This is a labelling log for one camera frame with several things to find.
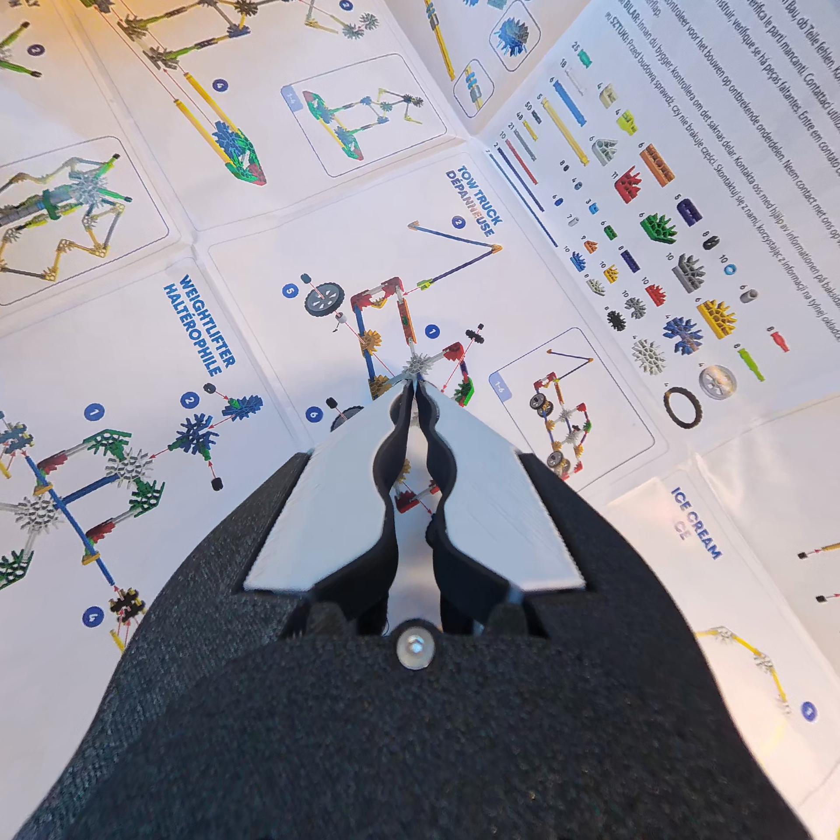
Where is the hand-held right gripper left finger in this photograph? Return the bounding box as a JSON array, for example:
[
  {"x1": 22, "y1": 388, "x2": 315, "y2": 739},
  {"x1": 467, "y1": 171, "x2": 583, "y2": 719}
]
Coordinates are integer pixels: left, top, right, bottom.
[{"x1": 243, "y1": 381, "x2": 416, "y2": 636}]

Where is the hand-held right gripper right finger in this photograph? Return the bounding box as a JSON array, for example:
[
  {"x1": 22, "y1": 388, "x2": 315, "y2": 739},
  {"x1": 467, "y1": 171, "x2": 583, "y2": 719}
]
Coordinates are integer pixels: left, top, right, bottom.
[{"x1": 415, "y1": 381, "x2": 587, "y2": 636}]

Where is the white instruction sheet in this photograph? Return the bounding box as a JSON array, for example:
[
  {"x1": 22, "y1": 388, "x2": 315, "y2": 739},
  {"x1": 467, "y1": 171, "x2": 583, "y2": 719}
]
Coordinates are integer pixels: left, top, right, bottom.
[{"x1": 0, "y1": 0, "x2": 840, "y2": 840}]

